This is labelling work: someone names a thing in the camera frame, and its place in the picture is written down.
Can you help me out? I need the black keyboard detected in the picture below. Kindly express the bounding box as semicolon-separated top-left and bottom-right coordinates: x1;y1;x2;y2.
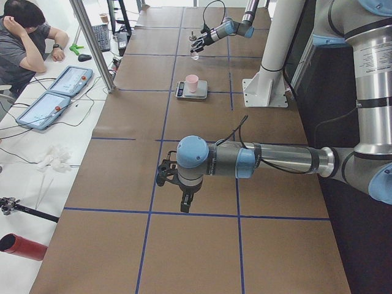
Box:
91;24;111;52

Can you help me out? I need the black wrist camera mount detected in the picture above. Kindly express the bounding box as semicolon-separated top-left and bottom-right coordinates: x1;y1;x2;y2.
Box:
200;24;210;34

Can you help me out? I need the white crumpled tissue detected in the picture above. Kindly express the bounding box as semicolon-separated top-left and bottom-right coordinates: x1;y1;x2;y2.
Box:
37;145;71;173

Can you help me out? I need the aluminium frame post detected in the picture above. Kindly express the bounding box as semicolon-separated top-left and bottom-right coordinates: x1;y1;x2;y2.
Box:
70;0;115;93

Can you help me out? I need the lower blue teach pendant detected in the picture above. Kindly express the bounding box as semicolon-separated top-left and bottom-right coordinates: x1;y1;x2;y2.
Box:
16;91;70;130

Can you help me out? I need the black computer mouse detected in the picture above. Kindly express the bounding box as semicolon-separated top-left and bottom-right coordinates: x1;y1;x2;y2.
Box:
78;54;92;62

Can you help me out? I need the black tripod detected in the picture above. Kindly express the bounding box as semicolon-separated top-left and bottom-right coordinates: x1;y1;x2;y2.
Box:
1;197;59;223

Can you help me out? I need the blue teach pendant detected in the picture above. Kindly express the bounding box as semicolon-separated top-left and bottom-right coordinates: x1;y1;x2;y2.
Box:
16;91;70;130
48;66;93;98

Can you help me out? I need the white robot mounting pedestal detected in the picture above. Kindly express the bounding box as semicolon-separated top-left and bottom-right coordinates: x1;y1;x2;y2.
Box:
243;0;305;108

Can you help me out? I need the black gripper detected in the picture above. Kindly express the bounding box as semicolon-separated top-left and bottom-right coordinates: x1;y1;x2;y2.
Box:
179;178;203;213
190;31;214;54

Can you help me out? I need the pink paper cup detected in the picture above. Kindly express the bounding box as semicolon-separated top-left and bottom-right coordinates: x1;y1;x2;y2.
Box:
186;74;199;92

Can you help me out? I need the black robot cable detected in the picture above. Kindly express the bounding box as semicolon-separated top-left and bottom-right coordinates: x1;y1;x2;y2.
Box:
200;0;227;34

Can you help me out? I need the upper blue teach pendant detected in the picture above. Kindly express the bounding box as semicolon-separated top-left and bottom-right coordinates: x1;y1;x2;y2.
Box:
48;66;93;98

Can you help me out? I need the seated person grey shirt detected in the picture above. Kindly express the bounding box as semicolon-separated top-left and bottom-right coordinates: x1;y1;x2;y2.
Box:
1;1;69;97

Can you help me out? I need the red cylinder bottle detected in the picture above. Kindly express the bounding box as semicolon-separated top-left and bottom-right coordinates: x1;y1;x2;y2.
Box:
1;233;48;261

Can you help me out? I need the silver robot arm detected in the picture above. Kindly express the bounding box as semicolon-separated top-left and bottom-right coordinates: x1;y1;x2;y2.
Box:
190;0;259;56
173;1;391;213

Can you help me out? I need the green plastic tool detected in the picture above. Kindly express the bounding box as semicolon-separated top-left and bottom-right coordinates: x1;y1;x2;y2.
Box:
69;43;84;56

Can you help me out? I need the silver kitchen scale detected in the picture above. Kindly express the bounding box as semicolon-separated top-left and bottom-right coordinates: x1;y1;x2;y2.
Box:
175;80;208;100

